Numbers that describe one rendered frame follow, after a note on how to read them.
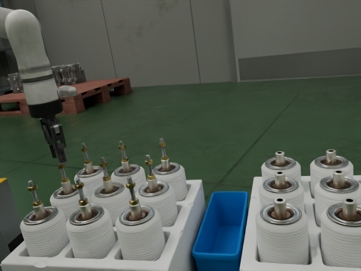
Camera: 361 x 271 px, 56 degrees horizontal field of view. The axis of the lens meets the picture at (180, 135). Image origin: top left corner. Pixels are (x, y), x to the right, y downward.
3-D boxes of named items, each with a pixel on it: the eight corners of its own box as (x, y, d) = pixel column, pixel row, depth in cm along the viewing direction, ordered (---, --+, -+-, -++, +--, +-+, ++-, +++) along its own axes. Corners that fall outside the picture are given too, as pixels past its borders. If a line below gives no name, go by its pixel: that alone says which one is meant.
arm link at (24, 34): (52, 78, 75) (53, 75, 83) (34, 6, 71) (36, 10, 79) (19, 84, 74) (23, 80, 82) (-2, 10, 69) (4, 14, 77)
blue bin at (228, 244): (243, 299, 78) (238, 256, 74) (197, 296, 81) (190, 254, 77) (251, 225, 105) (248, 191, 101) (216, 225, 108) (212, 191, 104)
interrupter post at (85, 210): (89, 220, 73) (86, 206, 72) (79, 220, 73) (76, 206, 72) (94, 214, 75) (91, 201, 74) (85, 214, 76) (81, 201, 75)
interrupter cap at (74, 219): (94, 227, 70) (93, 224, 69) (63, 226, 72) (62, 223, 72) (110, 208, 77) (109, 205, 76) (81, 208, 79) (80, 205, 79)
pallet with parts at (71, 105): (135, 91, 390) (128, 56, 378) (71, 115, 310) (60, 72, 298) (51, 95, 463) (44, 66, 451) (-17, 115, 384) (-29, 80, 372)
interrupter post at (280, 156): (285, 166, 84) (284, 154, 83) (275, 166, 85) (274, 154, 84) (285, 162, 86) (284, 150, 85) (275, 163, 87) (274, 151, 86)
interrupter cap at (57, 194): (48, 201, 85) (47, 198, 85) (60, 187, 92) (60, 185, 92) (76, 198, 84) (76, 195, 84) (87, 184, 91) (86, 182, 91)
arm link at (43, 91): (79, 95, 81) (73, 69, 79) (30, 106, 75) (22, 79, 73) (69, 92, 88) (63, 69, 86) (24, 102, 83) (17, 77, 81)
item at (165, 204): (185, 261, 83) (174, 195, 77) (146, 267, 83) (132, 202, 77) (182, 238, 92) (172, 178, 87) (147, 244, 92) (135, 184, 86)
